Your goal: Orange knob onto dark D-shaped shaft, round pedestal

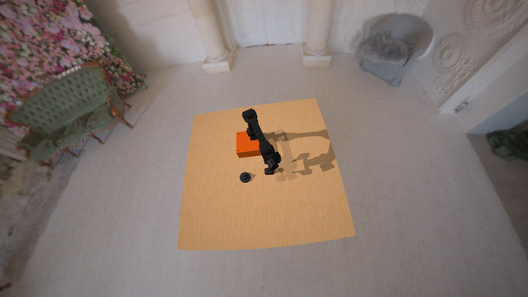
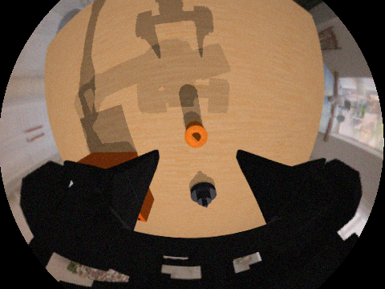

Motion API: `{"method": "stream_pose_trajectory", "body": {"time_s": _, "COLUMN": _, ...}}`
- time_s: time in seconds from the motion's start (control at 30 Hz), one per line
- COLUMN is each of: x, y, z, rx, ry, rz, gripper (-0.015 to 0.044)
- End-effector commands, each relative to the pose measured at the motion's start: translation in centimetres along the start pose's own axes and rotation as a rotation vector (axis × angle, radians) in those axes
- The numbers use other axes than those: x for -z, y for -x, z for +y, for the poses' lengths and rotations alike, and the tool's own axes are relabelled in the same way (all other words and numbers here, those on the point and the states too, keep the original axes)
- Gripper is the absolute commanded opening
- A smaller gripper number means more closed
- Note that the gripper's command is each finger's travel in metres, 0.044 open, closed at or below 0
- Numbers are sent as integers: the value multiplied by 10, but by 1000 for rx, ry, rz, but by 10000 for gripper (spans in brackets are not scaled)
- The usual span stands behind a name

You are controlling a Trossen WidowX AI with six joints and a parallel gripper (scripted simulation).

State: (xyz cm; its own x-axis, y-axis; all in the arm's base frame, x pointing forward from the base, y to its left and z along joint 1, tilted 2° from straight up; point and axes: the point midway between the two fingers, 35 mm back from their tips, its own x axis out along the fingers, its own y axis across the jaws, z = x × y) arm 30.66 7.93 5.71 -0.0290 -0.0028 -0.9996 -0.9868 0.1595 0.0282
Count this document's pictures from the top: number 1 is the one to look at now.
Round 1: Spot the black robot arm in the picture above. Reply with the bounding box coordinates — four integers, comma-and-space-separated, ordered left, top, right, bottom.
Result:
242, 108, 281, 171

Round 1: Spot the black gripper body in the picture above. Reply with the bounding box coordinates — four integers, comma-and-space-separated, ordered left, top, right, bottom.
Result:
264, 167, 274, 175

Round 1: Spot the black round pedestal with shaft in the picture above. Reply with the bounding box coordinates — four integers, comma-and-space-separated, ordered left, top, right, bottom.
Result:
240, 172, 250, 183

